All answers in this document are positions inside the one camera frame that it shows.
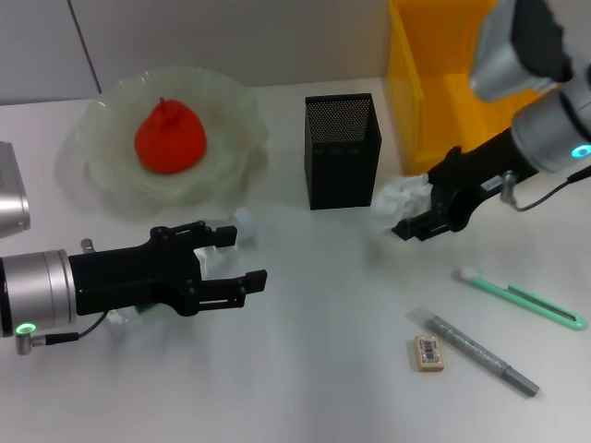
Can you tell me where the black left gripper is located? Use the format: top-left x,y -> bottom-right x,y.
67,221 -> 270,319

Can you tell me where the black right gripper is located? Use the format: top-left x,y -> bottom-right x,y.
391,128 -> 533,244

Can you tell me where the clear green-label water bottle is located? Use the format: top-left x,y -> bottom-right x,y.
106,207 -> 259,329

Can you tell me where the white paper ball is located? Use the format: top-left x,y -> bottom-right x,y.
370,173 -> 439,234

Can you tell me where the red-orange fruit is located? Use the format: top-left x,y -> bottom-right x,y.
133,96 -> 208,175

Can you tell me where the black mesh pen holder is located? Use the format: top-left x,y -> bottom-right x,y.
304,92 -> 383,211

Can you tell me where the beige eraser with barcode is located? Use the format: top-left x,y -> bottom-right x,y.
410,335 -> 448,374

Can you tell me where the grey marker pen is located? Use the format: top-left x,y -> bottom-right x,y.
408,308 -> 541,398

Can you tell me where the translucent wavy fruit plate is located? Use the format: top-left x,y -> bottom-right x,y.
54,66 -> 271,219

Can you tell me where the yellow plastic storage bin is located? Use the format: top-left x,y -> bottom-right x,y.
386,0 -> 525,177

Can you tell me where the right gripper cable with plug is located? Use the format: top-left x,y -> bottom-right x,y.
501,165 -> 591,214

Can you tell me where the gripper cable with plug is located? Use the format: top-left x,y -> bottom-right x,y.
13,306 -> 110,357
501,165 -> 591,214

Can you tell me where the left gripper cable with plug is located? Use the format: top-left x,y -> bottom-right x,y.
13,306 -> 110,357

